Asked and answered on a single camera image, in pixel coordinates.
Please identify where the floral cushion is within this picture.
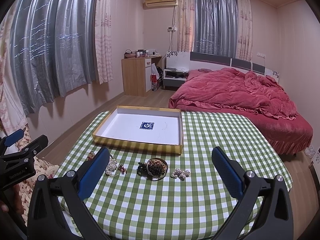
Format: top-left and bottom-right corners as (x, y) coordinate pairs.
(15, 125), (59, 224)

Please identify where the small red brown earring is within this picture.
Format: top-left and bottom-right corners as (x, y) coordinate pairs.
(118, 164), (127, 174)

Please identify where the green white checkered tablecloth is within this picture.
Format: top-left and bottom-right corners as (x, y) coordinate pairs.
(57, 112), (293, 239)

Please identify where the white pearl cluster right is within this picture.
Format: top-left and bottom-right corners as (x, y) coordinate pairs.
(170, 168), (190, 180)

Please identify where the gold white cardboard tray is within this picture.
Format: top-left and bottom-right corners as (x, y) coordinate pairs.
(92, 106), (183, 155)

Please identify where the red quilted bed cover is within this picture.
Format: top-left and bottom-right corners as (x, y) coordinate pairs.
(169, 68), (313, 154)

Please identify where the grey left window curtain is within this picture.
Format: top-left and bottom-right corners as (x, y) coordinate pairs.
(10, 0), (97, 114)

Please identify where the grey window curtain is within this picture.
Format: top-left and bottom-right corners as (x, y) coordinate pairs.
(194, 0), (238, 57)
(10, 0), (97, 114)

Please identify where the floral pink curtain panel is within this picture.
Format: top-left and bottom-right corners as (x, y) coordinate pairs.
(94, 0), (113, 84)

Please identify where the wooden dresser cabinet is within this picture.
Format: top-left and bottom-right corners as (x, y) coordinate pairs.
(121, 55), (162, 97)

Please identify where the red white shopping bag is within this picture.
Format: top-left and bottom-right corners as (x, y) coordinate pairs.
(151, 63), (160, 91)

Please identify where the white bedside table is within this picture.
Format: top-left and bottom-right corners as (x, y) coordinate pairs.
(162, 68), (189, 89)

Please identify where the white grey bed headboard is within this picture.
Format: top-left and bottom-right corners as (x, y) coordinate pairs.
(165, 51), (279, 82)

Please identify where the grey right window curtain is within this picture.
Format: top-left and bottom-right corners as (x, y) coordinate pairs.
(194, 0), (238, 57)

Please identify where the white pearl bracelet left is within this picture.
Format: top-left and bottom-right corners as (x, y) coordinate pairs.
(105, 157), (119, 178)

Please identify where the dark beaded bracelet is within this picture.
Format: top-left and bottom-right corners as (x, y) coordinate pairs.
(136, 161), (149, 176)

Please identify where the wall air conditioner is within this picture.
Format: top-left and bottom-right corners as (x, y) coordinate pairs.
(144, 0), (178, 8)

